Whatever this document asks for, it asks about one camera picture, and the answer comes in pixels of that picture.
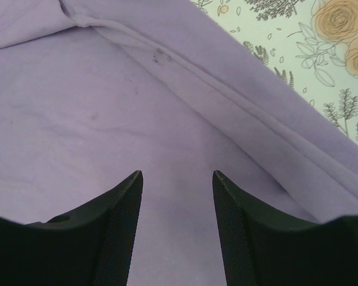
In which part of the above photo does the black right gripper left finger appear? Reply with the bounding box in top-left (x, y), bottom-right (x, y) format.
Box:
top-left (0, 171), bottom-right (143, 285)

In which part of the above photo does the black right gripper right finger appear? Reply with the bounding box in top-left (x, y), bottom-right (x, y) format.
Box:
top-left (212, 171), bottom-right (358, 286)

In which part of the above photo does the floral tablecloth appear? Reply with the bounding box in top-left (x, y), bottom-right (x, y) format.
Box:
top-left (194, 1), bottom-right (358, 145)

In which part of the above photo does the purple t shirt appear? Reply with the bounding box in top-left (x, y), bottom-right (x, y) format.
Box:
top-left (0, 1), bottom-right (358, 285)

